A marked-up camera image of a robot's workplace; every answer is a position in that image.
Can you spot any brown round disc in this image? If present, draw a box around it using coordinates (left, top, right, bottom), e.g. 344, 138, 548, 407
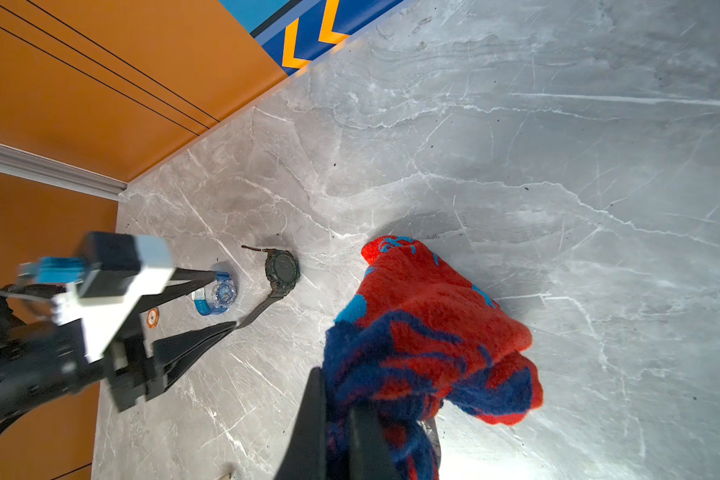
145, 308, 160, 329

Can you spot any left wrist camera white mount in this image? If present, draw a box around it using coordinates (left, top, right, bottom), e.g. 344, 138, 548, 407
18, 232, 176, 363

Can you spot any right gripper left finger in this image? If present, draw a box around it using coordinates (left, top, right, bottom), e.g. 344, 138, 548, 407
274, 367, 326, 480

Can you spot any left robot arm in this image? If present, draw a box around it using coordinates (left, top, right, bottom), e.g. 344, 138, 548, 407
0, 269, 237, 435

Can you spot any red and blue cloth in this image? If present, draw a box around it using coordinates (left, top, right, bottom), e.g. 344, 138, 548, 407
322, 236, 543, 479

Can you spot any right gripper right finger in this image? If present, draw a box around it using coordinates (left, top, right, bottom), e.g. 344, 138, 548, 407
348, 404, 400, 480

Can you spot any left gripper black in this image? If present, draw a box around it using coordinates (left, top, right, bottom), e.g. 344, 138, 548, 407
0, 268, 237, 428

